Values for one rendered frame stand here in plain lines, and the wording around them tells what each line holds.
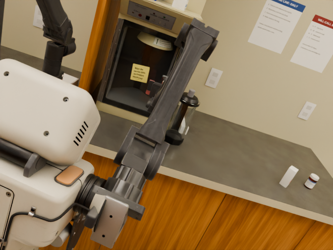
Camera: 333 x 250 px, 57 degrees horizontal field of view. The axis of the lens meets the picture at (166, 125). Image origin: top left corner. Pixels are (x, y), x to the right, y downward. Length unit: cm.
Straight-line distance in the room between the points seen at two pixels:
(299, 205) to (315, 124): 80
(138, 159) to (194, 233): 93
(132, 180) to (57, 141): 18
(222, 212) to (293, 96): 91
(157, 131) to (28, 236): 34
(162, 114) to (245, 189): 76
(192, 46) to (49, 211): 49
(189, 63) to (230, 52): 110
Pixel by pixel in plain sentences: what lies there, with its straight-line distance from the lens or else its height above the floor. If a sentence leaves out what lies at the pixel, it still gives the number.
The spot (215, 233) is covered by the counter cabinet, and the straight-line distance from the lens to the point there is 159.
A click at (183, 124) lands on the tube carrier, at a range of 141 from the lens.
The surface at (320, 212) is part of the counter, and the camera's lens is 159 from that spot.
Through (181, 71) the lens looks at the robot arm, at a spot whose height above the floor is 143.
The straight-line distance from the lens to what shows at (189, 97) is 137.
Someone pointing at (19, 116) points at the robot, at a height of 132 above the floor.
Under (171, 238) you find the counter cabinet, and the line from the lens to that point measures 160.
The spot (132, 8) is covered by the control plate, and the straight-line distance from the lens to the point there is 131.
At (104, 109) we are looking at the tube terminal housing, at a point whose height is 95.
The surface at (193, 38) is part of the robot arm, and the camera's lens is 81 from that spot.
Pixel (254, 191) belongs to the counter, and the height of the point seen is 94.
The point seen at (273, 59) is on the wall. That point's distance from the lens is 194.
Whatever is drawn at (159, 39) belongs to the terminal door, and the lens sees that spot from 137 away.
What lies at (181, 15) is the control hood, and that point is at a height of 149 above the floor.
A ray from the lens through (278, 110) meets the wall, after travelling 207.
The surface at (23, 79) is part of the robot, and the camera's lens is 65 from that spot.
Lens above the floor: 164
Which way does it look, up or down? 26 degrees down
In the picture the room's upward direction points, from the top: 22 degrees clockwise
